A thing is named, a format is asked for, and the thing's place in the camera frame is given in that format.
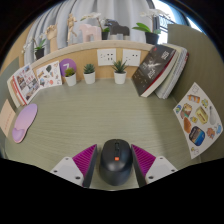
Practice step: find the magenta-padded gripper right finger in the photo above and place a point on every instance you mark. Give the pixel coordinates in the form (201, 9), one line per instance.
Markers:
(144, 160)

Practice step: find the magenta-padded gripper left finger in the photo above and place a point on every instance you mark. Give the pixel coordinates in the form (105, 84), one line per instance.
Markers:
(85, 160)

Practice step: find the black computer mouse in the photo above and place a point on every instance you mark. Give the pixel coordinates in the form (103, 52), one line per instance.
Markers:
(116, 163)

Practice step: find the purple mouse pad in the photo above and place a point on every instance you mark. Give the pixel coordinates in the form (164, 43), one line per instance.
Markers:
(26, 120)

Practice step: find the white sticker sheet with food stickers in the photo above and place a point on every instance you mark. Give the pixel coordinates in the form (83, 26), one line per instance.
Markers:
(198, 123)

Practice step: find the beige card with text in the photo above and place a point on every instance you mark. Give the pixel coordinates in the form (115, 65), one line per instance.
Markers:
(6, 117)

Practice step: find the black book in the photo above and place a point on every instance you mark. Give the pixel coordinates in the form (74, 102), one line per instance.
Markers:
(151, 70)

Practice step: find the white rectangular sticker sheet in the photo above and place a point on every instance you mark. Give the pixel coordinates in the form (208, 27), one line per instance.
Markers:
(48, 75)

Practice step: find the white books stack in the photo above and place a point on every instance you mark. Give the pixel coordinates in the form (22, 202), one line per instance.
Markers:
(175, 73)

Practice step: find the red-spined photo book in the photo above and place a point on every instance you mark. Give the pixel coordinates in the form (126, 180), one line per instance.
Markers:
(28, 83)

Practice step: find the purple round number sign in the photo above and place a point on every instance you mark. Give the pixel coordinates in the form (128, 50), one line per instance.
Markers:
(66, 63)

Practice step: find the brown book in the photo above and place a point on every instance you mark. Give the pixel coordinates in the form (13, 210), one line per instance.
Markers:
(11, 93)

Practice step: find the wooden desk back shelf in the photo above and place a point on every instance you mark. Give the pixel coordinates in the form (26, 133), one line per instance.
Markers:
(83, 53)

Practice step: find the white orchid in black pot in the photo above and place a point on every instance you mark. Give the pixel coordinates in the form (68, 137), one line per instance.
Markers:
(151, 37)
(39, 53)
(105, 34)

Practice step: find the green desk partition panel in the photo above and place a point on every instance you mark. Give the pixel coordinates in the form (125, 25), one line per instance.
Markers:
(8, 71)
(200, 56)

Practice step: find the pink wooden horse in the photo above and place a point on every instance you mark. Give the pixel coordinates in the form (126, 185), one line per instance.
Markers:
(89, 32)

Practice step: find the wooden mannequin figure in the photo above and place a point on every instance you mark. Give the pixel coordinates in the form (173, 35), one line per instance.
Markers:
(71, 28)

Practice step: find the dark wooden horse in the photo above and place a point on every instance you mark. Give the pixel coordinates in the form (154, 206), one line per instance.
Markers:
(116, 29)

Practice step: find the grey curtain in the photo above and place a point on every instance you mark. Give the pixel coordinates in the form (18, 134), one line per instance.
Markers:
(120, 10)

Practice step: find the dark-framed window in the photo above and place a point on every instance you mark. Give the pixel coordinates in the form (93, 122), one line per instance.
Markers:
(166, 8)

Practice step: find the white wall socket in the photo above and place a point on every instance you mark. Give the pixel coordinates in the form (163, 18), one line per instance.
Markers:
(131, 57)
(106, 57)

